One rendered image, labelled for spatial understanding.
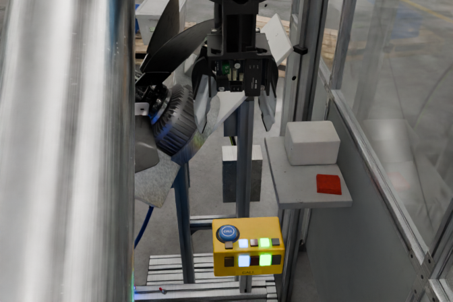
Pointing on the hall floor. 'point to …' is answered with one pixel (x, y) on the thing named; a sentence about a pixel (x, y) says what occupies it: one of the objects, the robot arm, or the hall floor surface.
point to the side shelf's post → (291, 253)
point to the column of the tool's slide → (296, 93)
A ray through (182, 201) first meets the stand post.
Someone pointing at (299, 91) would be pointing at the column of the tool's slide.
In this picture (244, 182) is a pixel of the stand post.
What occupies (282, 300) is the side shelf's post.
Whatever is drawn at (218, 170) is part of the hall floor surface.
